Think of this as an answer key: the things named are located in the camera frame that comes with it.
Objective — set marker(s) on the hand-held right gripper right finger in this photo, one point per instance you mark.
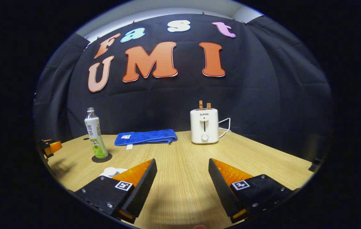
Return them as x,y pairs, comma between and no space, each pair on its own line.
222,187

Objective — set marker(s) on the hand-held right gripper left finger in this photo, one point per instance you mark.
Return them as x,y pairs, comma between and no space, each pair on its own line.
142,187

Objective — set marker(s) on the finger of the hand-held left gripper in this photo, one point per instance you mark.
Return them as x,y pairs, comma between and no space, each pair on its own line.
56,147

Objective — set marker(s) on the white teacup lid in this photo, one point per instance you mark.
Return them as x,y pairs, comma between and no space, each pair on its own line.
110,171

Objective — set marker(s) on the clear water bottle green label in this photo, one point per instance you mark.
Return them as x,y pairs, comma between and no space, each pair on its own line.
95,133

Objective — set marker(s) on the black round coaster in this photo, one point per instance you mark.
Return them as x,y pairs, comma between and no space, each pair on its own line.
109,158

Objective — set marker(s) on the blue folded towel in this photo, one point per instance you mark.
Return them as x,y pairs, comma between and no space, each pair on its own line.
145,136

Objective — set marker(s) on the white toaster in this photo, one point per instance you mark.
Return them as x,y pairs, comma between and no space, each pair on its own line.
204,127

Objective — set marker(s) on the black table holder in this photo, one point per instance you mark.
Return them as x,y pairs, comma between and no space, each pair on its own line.
315,165

